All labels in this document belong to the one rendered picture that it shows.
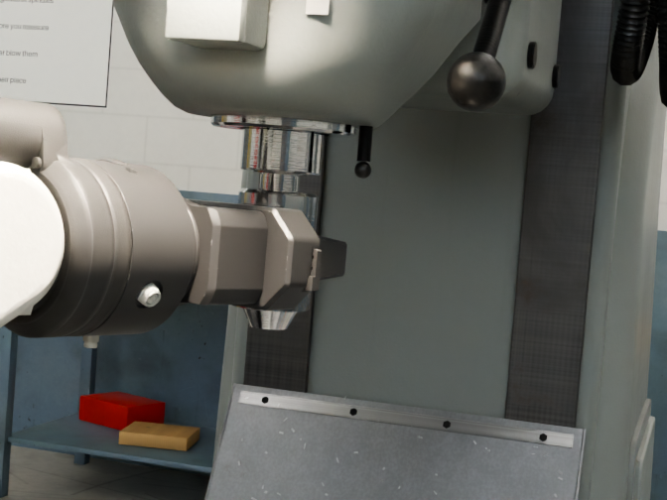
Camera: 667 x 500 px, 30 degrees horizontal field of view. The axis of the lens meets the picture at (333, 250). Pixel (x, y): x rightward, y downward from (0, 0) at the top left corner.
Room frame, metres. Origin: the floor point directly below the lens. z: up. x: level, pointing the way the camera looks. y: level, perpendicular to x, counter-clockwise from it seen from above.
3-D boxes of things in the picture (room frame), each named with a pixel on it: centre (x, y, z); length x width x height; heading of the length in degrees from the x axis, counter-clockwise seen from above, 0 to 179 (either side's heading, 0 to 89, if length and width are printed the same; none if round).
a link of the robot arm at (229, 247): (0.66, 0.09, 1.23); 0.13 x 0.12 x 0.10; 52
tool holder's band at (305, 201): (0.73, 0.03, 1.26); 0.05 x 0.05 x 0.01
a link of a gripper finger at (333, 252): (0.71, 0.01, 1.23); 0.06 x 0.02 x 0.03; 142
